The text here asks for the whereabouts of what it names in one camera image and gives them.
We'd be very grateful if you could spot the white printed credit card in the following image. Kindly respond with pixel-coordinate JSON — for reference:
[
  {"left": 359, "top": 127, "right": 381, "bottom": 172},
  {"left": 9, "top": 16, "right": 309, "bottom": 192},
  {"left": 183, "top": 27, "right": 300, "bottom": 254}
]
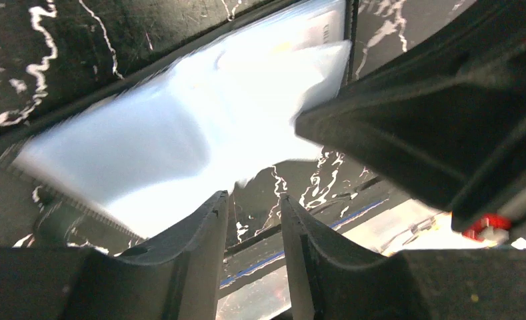
[{"left": 285, "top": 11, "right": 345, "bottom": 49}]

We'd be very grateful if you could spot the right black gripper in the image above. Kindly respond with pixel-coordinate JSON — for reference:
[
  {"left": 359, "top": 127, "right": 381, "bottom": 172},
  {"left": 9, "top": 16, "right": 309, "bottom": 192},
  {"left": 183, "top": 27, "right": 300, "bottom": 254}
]
[{"left": 295, "top": 1, "right": 526, "bottom": 231}]

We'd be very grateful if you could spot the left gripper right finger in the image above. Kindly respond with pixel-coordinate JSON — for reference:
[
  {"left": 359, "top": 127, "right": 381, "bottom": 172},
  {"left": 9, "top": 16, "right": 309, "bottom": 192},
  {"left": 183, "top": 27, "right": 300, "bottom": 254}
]
[{"left": 281, "top": 195, "right": 526, "bottom": 319}]

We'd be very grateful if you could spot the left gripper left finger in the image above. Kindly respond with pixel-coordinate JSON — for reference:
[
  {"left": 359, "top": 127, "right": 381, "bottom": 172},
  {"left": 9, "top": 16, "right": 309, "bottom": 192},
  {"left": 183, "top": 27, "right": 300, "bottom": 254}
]
[{"left": 0, "top": 191, "right": 229, "bottom": 319}]

